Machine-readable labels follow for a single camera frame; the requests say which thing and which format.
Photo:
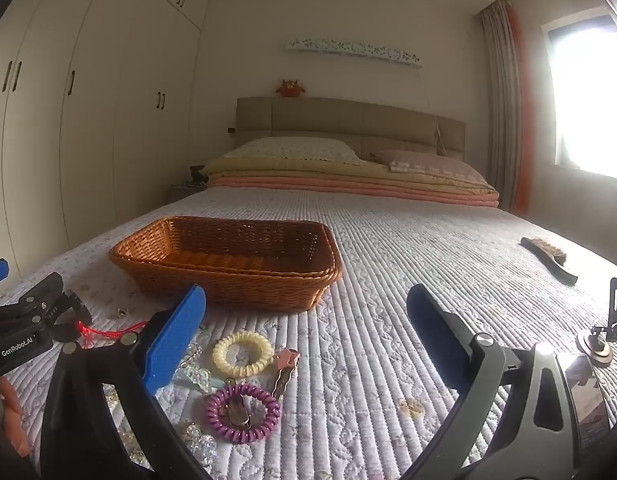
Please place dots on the folded peach blanket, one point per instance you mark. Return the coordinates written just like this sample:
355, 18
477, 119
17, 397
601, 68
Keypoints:
338, 189

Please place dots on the brown wicker basket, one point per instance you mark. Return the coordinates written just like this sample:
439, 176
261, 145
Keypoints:
228, 260

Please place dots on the bright window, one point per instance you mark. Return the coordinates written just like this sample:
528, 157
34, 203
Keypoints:
588, 95

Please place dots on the folded yellow blanket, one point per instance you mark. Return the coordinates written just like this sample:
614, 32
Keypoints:
298, 169

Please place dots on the striped beige orange curtain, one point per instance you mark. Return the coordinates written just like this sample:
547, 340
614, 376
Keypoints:
508, 110

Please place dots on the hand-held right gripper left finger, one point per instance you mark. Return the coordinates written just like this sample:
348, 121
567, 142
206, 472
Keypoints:
176, 340

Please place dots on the person's left hand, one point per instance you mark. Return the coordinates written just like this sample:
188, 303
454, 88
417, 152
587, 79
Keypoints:
13, 410

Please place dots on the beige padded headboard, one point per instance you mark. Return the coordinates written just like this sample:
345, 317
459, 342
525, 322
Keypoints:
338, 117

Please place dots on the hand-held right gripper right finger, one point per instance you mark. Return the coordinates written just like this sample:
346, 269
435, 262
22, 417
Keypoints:
438, 340

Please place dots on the white carved wall shelf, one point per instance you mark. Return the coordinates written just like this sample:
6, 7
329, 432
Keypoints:
353, 51

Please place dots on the orange plush toy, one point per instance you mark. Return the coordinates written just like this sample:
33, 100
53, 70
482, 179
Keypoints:
290, 89

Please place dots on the dark bedside clock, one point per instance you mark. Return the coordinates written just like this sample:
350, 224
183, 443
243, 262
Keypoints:
198, 174

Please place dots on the white patterned pillow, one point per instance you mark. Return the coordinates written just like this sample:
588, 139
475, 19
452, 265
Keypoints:
293, 149

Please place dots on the pink pillow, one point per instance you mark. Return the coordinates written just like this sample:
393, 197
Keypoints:
433, 166

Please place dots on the pink capped key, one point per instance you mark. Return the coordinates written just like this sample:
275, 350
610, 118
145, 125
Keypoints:
284, 367

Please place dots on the white wardrobe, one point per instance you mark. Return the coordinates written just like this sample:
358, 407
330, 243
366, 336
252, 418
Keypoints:
98, 110

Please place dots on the purple spiral coil keyring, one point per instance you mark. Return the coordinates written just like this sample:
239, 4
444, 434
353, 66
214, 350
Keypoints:
261, 422

